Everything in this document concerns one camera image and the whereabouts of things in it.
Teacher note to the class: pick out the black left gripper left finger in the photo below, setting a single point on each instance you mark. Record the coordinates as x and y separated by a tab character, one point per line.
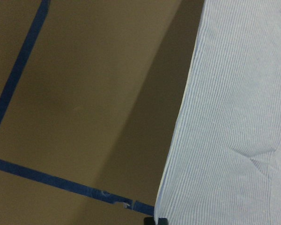
148	221

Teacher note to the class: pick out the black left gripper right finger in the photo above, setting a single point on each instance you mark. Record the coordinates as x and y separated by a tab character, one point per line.
162	221

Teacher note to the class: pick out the light blue striped shirt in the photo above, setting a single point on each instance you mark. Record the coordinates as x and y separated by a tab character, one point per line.
224	161

